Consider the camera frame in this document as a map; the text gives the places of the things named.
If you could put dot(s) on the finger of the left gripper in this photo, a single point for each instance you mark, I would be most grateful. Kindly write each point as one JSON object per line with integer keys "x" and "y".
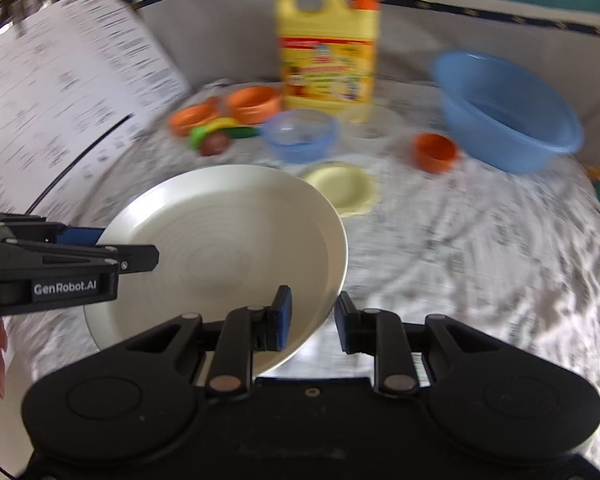
{"x": 131, "y": 258}
{"x": 79, "y": 236}

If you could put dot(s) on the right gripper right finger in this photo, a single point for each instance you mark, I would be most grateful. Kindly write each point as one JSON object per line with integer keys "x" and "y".
{"x": 381, "y": 335}

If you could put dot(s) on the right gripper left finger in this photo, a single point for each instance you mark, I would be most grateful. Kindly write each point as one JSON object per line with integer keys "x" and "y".
{"x": 246, "y": 331}

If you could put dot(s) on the white round plate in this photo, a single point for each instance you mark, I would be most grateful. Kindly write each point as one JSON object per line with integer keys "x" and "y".
{"x": 227, "y": 237}

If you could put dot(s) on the yellow scalloped small plate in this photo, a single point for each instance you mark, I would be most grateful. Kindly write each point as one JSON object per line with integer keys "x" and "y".
{"x": 350, "y": 189}

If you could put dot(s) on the small orange-red bowl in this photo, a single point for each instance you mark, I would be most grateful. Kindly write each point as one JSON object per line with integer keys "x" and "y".
{"x": 434, "y": 153}

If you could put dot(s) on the blue translucent bowl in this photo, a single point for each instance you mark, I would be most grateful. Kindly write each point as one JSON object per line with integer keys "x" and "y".
{"x": 300, "y": 136}

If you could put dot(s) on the clear plastic bowl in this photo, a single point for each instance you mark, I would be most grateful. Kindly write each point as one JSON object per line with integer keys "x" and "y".
{"x": 369, "y": 122}

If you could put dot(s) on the light green toy vegetable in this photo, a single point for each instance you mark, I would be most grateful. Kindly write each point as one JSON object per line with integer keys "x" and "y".
{"x": 197, "y": 135}

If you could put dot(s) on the brown toy fruit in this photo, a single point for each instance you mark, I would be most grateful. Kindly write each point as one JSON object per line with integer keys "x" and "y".
{"x": 215, "y": 143}

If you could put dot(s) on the orange toy pan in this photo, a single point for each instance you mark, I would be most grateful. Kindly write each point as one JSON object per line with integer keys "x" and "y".
{"x": 182, "y": 121}

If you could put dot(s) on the white instruction sheet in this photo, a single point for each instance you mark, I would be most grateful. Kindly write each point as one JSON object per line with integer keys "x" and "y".
{"x": 80, "y": 81}

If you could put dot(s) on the yellow toy banana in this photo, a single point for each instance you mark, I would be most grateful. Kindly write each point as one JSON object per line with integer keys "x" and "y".
{"x": 219, "y": 123}

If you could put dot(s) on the green toy cucumber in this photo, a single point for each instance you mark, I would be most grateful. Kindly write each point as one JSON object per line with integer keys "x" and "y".
{"x": 241, "y": 132}

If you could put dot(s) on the orange toy pot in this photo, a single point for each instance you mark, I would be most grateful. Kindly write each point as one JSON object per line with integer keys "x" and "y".
{"x": 254, "y": 105}

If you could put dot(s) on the large blue plastic basin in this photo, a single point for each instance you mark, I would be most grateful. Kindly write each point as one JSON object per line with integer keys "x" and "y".
{"x": 502, "y": 114}

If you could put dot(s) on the yellow dish soap jug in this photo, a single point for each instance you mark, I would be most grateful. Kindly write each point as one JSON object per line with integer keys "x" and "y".
{"x": 327, "y": 53}

